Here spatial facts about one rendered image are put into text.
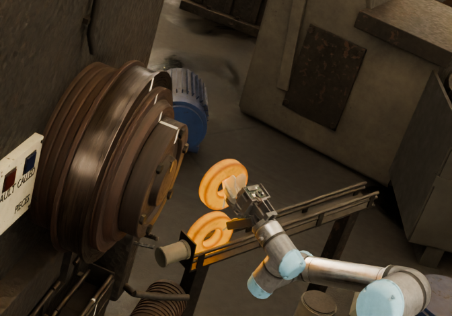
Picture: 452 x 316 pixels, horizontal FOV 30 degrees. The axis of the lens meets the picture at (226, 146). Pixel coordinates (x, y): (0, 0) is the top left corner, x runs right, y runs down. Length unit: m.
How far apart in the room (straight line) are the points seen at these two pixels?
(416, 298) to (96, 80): 0.93
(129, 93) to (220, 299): 1.80
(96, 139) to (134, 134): 0.09
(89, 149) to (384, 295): 0.79
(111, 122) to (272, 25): 2.99
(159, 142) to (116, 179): 0.13
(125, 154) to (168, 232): 1.98
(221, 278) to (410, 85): 1.52
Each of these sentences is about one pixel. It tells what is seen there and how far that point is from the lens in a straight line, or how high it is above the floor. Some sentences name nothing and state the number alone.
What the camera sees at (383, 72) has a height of 0.61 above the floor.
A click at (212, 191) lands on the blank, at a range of 2.39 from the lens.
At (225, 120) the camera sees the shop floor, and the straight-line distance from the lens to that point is 4.79.
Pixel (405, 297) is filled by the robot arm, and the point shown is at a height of 0.99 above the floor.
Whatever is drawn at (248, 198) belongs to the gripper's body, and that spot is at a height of 0.94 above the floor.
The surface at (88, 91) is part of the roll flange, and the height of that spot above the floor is 1.30.
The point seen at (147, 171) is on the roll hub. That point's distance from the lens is 1.79.
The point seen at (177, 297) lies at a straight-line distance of 2.50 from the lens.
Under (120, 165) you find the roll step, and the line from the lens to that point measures 1.77.
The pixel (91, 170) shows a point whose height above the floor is 1.20.
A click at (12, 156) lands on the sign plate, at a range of 1.66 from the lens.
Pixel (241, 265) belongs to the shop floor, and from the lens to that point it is 3.68.
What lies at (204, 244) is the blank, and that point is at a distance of 2.54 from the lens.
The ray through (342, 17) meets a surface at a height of 0.79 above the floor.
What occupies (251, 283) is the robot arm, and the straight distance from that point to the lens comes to 2.35.
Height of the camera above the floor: 2.12
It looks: 28 degrees down
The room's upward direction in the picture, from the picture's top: 18 degrees clockwise
